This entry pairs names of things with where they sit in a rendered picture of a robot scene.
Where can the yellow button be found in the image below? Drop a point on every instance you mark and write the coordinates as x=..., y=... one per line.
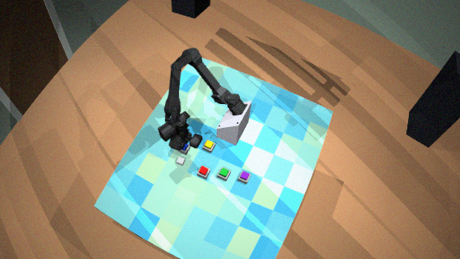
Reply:
x=209, y=146

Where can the red button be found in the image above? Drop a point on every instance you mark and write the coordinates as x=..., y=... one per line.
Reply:
x=203, y=172

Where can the green button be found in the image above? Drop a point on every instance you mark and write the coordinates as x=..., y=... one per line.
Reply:
x=223, y=173

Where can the purple button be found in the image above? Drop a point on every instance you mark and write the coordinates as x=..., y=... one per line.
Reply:
x=244, y=176

